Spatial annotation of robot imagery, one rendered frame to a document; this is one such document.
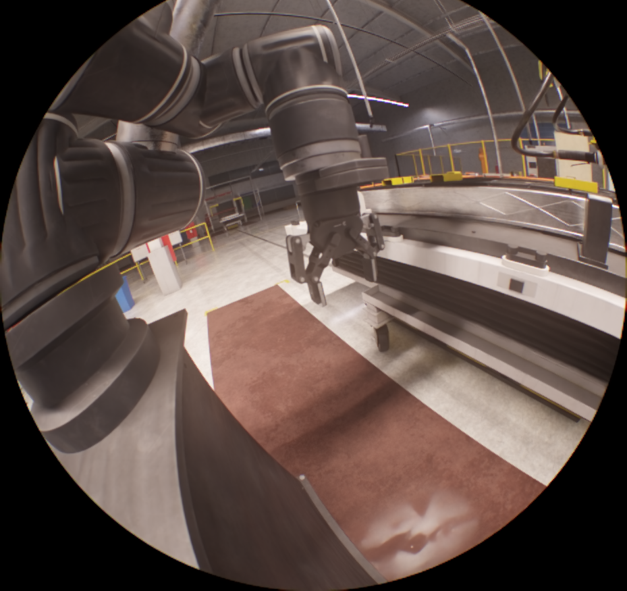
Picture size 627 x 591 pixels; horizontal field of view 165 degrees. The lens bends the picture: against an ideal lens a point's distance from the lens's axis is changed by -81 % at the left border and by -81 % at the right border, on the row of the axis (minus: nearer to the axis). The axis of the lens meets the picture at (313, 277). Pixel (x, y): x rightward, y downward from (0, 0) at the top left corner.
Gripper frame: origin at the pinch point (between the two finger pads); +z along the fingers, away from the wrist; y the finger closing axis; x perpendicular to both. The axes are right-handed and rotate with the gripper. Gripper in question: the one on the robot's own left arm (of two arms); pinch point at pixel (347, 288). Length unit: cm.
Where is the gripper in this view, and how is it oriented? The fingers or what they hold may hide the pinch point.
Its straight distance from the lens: 32.2
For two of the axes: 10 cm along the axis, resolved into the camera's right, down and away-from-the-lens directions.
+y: -8.6, 3.6, -3.6
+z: 2.2, 9.0, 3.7
